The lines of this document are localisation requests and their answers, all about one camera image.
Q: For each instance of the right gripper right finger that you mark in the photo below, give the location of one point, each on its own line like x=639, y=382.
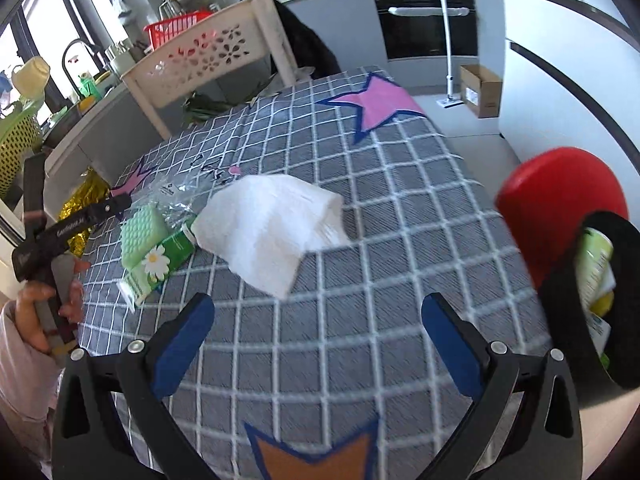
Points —
x=459, y=344

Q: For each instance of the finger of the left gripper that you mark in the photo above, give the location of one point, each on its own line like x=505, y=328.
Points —
x=89, y=217

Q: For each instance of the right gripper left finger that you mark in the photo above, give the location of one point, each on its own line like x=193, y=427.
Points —
x=176, y=343

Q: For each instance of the green sponge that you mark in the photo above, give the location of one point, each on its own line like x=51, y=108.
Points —
x=144, y=230

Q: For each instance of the clear plastic wrapper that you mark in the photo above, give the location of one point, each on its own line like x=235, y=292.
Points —
x=180, y=201

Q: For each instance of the green daisy tube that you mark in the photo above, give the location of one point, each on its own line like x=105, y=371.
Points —
x=156, y=267

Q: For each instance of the yellow sponge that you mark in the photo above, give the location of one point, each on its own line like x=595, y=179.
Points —
x=603, y=305

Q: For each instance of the white tissue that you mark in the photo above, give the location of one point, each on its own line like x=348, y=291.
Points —
x=264, y=225

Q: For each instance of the green milk carton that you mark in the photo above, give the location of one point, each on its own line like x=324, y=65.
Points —
x=599, y=331

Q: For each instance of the light green lotion tube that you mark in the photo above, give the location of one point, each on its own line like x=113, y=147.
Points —
x=593, y=270

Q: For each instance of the black trash bin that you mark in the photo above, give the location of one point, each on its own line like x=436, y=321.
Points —
x=567, y=318

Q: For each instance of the black kitchen faucet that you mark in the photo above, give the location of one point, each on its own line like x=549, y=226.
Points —
x=81, y=59

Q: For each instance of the red stool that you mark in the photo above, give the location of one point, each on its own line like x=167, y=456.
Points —
x=545, y=199

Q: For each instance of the red plastic basket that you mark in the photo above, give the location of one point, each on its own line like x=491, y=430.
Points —
x=161, y=32

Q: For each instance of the grey checkered tablecloth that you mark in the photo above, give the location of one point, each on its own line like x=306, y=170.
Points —
x=347, y=348

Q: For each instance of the white mop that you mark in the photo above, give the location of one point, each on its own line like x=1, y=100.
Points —
x=450, y=100

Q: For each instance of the cardboard box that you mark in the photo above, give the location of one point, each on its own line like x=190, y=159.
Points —
x=481, y=90

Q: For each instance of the white refrigerator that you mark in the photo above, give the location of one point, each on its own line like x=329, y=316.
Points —
x=571, y=78

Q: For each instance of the black built-in oven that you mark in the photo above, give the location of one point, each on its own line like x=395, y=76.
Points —
x=416, y=28

